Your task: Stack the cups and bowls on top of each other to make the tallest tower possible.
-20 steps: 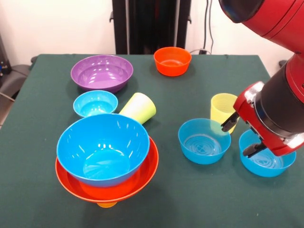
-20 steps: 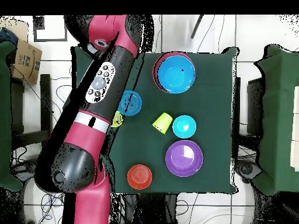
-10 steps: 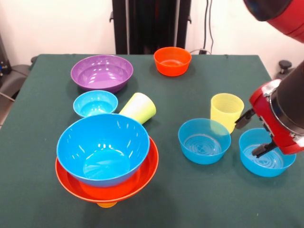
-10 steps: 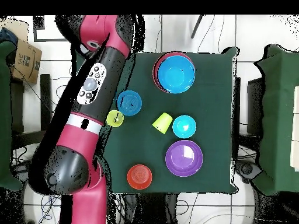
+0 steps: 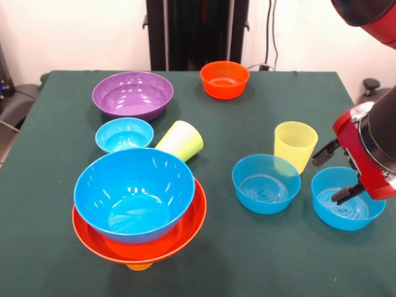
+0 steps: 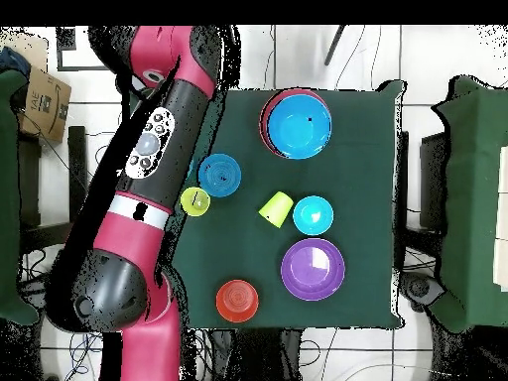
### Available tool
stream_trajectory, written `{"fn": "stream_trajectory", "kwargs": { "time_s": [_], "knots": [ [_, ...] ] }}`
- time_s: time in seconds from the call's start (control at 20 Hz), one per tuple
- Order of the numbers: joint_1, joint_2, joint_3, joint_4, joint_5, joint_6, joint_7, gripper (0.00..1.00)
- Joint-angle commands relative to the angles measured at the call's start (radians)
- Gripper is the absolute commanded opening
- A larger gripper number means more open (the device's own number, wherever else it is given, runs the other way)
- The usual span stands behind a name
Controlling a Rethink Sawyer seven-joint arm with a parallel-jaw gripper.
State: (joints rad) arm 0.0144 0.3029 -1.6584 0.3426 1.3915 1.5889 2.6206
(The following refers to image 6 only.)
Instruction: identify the large orange bowl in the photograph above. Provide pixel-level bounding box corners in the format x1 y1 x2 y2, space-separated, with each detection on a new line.
258 87 331 160

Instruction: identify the yellow cup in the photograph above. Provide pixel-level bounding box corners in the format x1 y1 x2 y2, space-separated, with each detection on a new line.
180 187 211 217

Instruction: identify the large deep blue bowl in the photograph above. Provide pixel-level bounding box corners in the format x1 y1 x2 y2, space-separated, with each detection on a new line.
266 93 333 161

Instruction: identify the cardboard box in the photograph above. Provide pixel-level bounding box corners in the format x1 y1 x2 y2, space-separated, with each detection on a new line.
18 64 73 143

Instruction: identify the dark blue bag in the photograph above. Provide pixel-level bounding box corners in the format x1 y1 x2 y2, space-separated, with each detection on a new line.
0 46 32 78

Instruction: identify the green cup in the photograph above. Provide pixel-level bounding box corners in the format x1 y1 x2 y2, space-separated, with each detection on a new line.
258 190 295 229

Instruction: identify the black tripod leg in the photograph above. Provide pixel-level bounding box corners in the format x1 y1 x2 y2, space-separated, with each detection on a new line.
323 25 346 66

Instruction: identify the green cloth side table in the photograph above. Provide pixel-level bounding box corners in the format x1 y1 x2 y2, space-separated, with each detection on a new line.
0 68 40 326
431 74 508 333

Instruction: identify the small light blue bowl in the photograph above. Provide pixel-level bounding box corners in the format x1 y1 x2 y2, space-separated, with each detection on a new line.
292 194 334 236

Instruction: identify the dark green table cloth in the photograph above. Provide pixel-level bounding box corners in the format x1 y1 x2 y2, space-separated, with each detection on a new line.
166 77 408 331

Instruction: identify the small red-orange bowl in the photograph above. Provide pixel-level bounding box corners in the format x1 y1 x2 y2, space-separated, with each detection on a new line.
215 279 260 323

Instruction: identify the purple bowl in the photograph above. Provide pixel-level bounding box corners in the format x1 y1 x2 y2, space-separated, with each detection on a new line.
280 237 346 302

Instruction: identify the black furniture piece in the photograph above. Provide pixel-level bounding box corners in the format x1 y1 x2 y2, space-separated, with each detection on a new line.
419 132 448 231

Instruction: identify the white board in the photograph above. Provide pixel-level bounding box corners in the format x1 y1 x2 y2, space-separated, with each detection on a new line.
492 145 508 288

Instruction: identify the black square floor frame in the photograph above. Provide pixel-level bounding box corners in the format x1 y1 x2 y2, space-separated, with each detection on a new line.
56 25 100 71

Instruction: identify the black stool frame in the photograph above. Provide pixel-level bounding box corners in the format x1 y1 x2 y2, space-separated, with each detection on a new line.
18 125 89 255

